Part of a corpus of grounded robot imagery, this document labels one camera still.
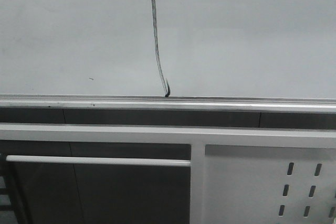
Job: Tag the white perforated metal panel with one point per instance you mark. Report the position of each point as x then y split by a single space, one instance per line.
245 184

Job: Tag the white metal stand frame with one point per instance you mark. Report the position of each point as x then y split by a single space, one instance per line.
197 138

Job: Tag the white horizontal metal rod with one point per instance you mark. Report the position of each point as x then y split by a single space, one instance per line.
98 160

